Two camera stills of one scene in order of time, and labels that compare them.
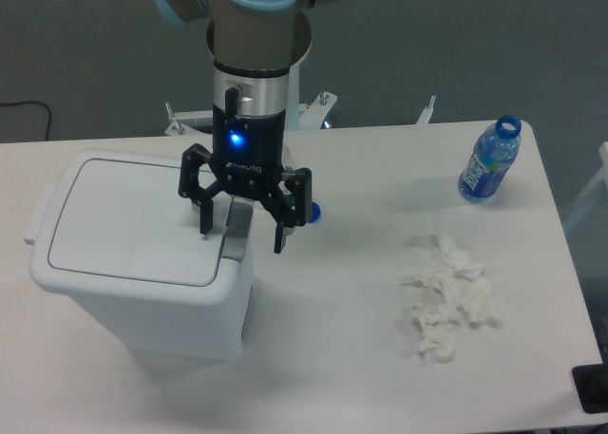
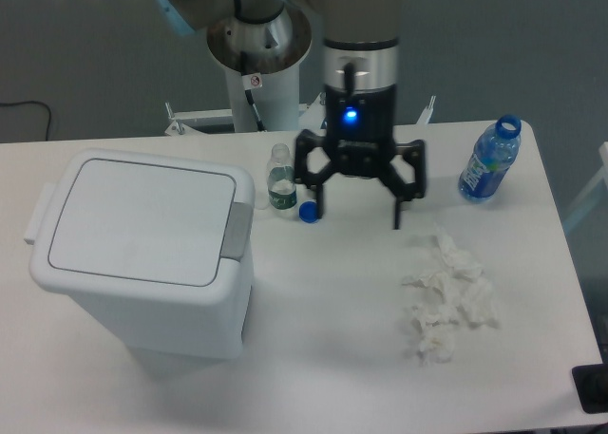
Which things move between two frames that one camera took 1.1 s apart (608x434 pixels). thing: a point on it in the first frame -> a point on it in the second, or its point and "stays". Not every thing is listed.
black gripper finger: x=190 y=187 -> x=305 y=141
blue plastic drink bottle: x=493 y=155 stays
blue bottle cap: x=314 y=213 stays
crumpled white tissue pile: x=453 y=292 stays
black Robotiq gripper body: x=248 y=149 -> x=360 y=126
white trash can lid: x=115 y=218 stays
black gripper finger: x=292 y=207 -> x=414 y=151
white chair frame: x=601 y=174 stays
